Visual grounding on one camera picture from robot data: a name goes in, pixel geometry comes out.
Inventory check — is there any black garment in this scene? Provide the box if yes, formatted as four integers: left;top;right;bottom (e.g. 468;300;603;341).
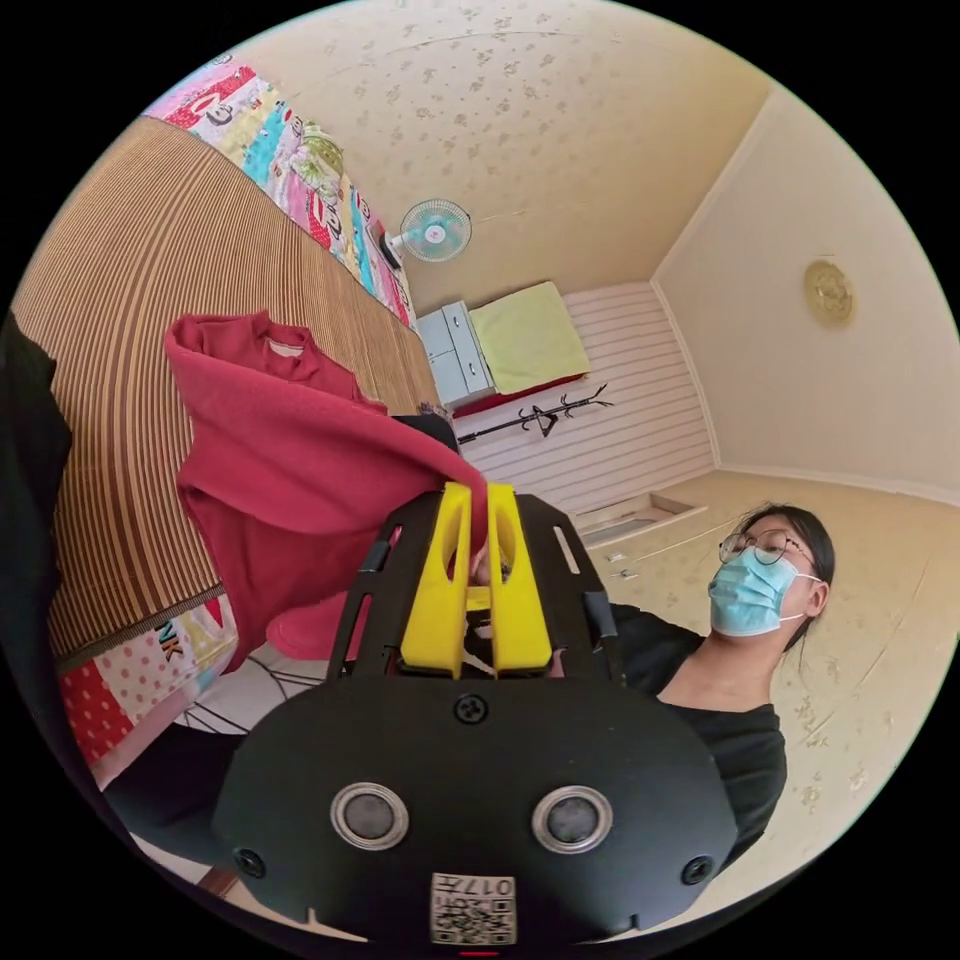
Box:
0;311;75;751

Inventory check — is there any person's body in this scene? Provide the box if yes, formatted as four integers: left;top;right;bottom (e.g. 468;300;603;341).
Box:
101;502;838;901

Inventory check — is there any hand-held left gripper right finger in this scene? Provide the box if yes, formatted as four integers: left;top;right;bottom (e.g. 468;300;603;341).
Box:
487;483;558;673

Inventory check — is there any white and blue fan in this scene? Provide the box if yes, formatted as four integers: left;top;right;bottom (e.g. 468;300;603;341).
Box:
380;197;475;271

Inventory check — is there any bed with woven mat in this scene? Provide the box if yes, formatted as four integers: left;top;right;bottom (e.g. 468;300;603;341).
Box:
10;55;445;785

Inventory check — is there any red shirt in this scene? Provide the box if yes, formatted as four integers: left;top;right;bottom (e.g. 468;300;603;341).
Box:
164;310;493;678

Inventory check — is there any grey cupboard with yellow cloth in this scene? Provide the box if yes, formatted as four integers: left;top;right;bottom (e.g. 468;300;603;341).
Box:
415;280;594;419

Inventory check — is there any round golden ceiling lamp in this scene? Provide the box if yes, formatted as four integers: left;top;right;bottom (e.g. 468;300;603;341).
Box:
803;258;857;328

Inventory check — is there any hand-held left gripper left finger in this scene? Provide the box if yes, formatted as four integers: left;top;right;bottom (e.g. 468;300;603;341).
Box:
399;482;474;671

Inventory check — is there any black coat rack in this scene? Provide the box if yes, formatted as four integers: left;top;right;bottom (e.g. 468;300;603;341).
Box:
454;383;615;447

